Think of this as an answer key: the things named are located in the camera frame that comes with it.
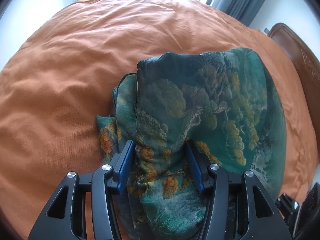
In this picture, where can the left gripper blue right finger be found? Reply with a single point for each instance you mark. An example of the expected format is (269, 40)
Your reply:
(197, 166)

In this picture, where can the green landscape print jacket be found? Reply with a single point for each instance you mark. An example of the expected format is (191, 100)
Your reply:
(225, 102)

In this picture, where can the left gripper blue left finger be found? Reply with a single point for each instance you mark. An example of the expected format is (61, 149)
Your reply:
(122, 165)

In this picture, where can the carved wooden headboard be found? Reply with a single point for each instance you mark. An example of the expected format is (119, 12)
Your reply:
(306, 65)

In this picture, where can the orange bed cover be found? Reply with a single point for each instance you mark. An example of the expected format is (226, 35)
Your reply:
(63, 75)

